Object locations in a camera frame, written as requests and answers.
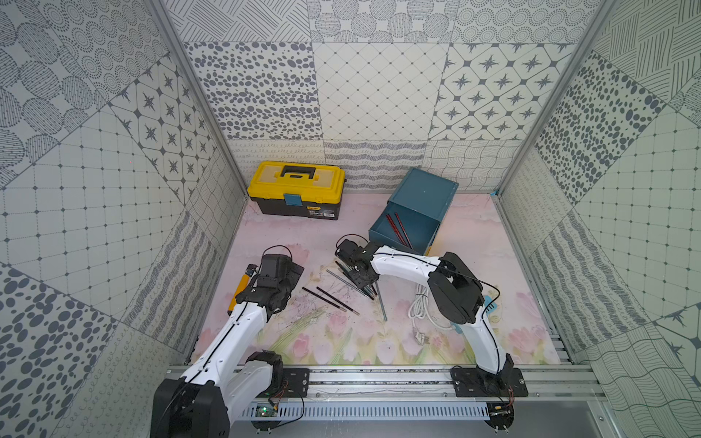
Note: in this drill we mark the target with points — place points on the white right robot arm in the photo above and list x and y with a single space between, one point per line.
457 293

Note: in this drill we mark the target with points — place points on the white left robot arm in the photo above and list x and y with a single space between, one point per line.
213 392

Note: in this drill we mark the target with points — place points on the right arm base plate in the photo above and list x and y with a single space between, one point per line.
472 382

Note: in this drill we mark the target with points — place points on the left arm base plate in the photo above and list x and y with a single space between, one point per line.
288 383

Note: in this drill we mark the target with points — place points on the black pencil gold end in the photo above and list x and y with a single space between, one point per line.
344 305

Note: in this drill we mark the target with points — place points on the green pencil vertical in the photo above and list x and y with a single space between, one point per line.
380 298

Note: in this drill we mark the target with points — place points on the teal power strip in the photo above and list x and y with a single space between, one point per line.
489 306

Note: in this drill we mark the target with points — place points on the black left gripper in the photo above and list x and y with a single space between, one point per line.
257 290

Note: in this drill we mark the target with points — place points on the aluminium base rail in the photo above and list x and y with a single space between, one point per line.
360 393

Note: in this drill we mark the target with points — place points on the teal drawer cabinet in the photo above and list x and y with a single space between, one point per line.
425 193

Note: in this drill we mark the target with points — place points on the orange utility knife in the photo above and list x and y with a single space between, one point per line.
250 271

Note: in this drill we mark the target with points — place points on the yellow black plastic toolbox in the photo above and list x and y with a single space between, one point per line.
301 190

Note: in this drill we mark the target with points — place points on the black pencil left pair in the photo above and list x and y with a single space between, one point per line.
333 304

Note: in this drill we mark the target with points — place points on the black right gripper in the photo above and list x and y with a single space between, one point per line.
361 284

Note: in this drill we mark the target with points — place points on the black pencil plain end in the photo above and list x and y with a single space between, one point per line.
346 271

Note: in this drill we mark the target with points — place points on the red pencil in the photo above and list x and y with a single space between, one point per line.
395 229
404 232

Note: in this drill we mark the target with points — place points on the teal drawer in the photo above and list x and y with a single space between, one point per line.
421 229

